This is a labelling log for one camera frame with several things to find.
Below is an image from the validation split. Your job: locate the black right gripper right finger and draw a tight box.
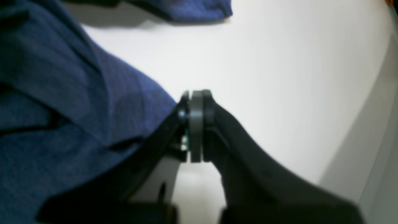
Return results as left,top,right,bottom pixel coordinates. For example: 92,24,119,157
190,90,364,224

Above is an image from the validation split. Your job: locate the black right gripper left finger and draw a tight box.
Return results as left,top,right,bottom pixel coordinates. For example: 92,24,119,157
37,91,189,224

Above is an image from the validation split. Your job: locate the blue t-shirt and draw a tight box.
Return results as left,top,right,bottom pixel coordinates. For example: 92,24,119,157
0,0,234,224

